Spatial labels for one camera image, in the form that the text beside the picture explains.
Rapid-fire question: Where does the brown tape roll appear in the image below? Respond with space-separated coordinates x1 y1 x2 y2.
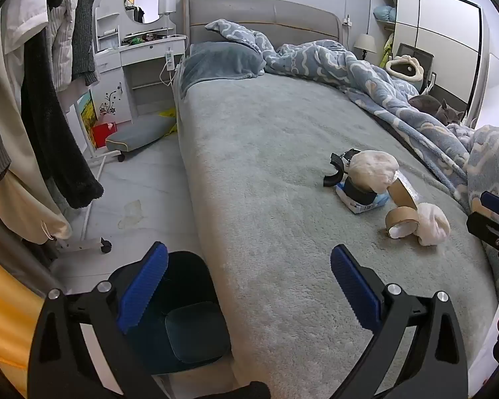
385 203 420 240
388 177 418 209

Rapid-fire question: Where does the blue patterned blanket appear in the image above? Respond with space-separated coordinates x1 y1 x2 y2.
205 19 499 300

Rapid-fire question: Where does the black curved plastic piece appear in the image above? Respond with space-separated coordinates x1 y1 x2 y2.
323 152 351 188

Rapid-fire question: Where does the dark grey knit garment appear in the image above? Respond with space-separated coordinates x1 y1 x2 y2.
70 0 101 87

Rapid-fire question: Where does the white wardrobe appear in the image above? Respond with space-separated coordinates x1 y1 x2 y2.
393 0 483 109

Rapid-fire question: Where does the cream garment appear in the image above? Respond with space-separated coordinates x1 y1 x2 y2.
0 0 74 247

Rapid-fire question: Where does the white table lamp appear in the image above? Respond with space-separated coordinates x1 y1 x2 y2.
158 0 178 37

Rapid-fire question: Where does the light blue pillow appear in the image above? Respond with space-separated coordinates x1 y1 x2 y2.
373 5 397 22

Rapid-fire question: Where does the orange wooden panel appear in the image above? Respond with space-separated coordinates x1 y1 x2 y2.
0 249 47 399

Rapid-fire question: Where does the white padded jacket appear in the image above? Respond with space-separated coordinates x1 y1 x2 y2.
46 0 81 93

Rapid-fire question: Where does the grey bed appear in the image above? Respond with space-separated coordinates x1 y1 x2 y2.
172 0 499 399

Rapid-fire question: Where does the black fuzzy garment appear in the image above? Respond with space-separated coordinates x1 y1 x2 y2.
21 29 105 209

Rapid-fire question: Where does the bedside lamp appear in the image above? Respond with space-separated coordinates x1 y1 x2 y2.
353 33 377 61

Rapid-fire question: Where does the grey cat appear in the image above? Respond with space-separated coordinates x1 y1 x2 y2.
408 95 469 126

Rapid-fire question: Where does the yellow bag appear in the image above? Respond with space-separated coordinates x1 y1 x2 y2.
156 108 179 136

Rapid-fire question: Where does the white vanity desk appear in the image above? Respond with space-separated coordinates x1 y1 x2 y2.
93 0 188 126

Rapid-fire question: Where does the grey-blue fleece blanket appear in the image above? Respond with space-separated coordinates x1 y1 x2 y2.
181 42 267 99

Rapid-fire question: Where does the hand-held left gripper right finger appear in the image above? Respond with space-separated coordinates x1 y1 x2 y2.
330 244 468 399

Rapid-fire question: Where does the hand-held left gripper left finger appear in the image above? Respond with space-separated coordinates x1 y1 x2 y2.
27 241 169 399

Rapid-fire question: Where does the white cable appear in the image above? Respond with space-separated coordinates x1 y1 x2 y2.
158 62 180 89

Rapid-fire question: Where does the cream cat bed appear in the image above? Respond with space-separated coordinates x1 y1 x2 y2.
385 55 425 92

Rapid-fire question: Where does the dark trash bin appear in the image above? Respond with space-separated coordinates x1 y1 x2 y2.
108 251 234 377

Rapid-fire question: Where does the blue cartoon tissue pack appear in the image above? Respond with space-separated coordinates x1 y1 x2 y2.
336 183 389 215

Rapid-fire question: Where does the yellow picture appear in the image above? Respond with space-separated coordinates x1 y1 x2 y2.
78 89 99 151

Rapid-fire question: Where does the white door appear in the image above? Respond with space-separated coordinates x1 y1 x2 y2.
468 53 499 130

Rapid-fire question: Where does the yellow-green cloth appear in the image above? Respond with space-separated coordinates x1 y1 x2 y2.
378 35 394 68

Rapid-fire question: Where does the red box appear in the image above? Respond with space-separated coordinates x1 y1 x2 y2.
90 121 118 149

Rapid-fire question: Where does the black tape roll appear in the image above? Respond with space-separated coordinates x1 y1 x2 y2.
343 176 378 205

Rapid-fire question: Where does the desk clutter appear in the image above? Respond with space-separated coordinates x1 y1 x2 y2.
122 32 168 47

